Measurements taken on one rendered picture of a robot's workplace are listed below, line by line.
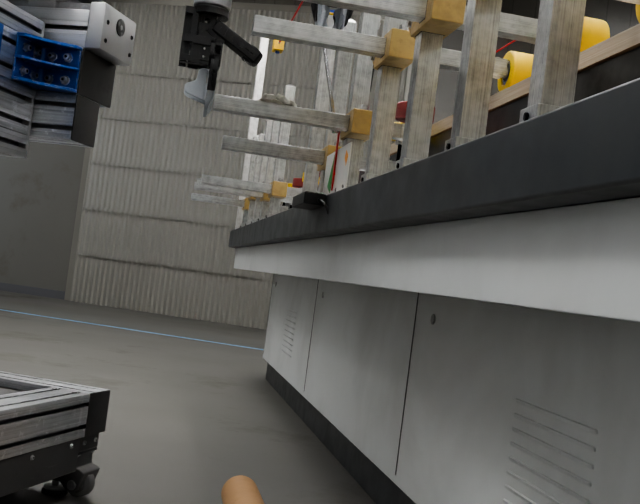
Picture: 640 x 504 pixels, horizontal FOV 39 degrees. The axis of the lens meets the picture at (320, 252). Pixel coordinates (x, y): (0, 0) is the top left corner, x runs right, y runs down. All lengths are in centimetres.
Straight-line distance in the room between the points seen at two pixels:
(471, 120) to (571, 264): 37
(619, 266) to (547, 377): 59
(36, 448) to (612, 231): 126
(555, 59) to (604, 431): 48
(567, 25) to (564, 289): 27
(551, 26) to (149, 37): 832
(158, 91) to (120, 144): 63
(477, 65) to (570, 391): 45
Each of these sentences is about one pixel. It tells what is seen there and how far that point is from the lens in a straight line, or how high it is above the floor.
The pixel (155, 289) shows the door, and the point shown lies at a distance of 877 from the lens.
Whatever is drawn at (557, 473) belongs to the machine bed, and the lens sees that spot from 131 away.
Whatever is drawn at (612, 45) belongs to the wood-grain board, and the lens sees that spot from 132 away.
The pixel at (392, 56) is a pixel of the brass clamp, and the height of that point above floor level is 92.
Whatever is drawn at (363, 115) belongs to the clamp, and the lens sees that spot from 185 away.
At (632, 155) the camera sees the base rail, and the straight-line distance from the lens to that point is 71.
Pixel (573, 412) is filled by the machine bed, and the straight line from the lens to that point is 128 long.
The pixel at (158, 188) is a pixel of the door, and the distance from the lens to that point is 883.
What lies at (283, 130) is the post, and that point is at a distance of 316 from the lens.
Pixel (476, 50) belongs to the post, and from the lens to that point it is 120.
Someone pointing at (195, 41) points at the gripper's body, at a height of 95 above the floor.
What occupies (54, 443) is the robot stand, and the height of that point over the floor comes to 14.
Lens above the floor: 52
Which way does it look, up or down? 2 degrees up
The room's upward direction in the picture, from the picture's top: 7 degrees clockwise
